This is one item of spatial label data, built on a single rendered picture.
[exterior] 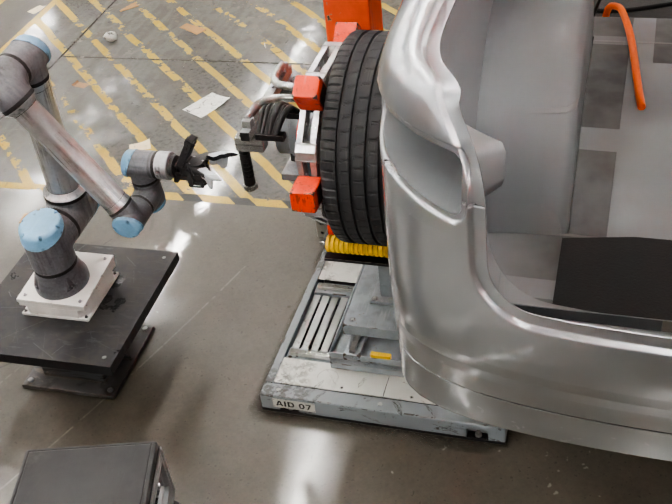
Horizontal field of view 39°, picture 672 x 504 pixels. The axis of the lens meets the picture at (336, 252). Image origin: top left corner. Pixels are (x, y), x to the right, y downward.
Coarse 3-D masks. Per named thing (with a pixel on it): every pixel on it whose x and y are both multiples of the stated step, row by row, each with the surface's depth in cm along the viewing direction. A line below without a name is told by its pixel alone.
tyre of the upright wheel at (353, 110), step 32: (352, 32) 285; (384, 32) 284; (352, 64) 271; (352, 96) 267; (352, 128) 266; (320, 160) 271; (352, 160) 268; (352, 192) 272; (352, 224) 280; (384, 224) 278
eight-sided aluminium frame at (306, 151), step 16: (336, 48) 289; (320, 64) 285; (304, 112) 276; (320, 112) 275; (304, 128) 276; (320, 128) 277; (304, 144) 275; (304, 160) 276; (320, 176) 281; (320, 208) 286
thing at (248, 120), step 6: (264, 96) 293; (270, 96) 292; (276, 96) 292; (282, 96) 292; (288, 96) 291; (258, 102) 290; (264, 102) 291; (270, 102) 292; (252, 108) 287; (258, 108) 289; (246, 114) 285; (252, 114) 286; (246, 120) 284; (252, 120) 285; (246, 126) 284
